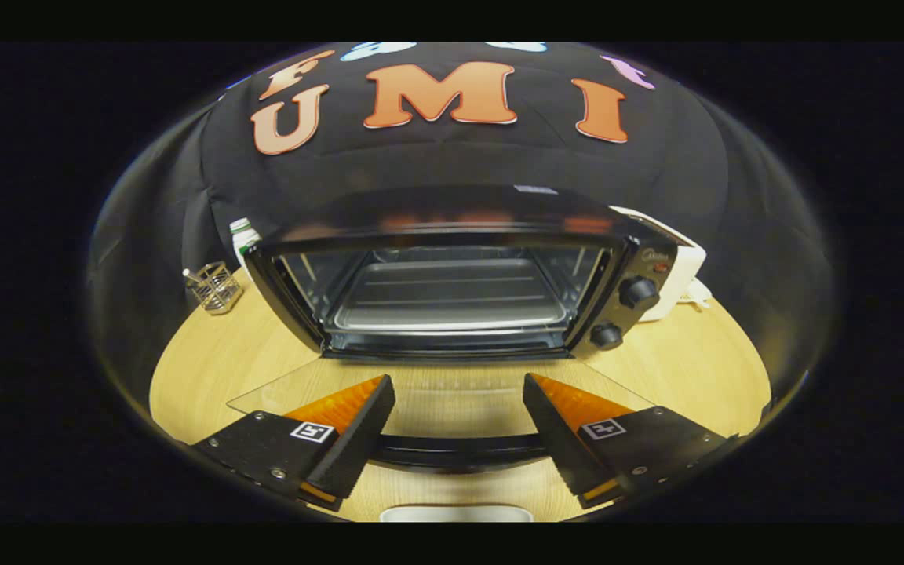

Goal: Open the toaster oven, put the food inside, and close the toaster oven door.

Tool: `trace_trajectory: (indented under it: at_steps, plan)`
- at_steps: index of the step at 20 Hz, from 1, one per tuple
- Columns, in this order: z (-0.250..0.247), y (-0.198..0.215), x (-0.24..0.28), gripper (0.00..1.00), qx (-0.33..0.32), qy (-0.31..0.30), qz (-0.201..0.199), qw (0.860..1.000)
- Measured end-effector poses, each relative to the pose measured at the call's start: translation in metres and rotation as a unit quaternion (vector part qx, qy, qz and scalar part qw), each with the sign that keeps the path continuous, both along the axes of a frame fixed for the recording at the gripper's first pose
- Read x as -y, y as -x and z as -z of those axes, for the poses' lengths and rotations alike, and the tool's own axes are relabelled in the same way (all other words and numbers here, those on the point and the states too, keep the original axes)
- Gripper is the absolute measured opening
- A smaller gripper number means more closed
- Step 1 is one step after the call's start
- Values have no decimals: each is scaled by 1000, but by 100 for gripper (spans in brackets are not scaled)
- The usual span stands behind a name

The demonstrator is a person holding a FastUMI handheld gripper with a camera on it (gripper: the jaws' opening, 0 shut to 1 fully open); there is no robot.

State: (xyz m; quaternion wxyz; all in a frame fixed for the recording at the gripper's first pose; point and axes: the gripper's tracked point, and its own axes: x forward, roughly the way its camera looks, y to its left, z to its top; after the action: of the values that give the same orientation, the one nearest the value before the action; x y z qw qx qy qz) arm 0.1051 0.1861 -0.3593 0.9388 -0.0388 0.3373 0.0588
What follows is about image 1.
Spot black backdrop cloth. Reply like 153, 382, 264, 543
87, 42, 833, 409

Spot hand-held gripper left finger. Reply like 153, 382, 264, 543
191, 374, 396, 512

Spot white bottle with green label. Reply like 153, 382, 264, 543
229, 217, 263, 268

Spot wire mesh holder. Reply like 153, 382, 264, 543
182, 261, 244, 315

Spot black toaster oven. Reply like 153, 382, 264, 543
226, 184, 680, 476

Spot white plate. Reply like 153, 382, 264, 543
379, 505, 535, 523

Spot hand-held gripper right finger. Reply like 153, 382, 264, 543
523, 373, 739, 509

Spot white pop-up toaster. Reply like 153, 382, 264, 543
609, 206, 708, 323

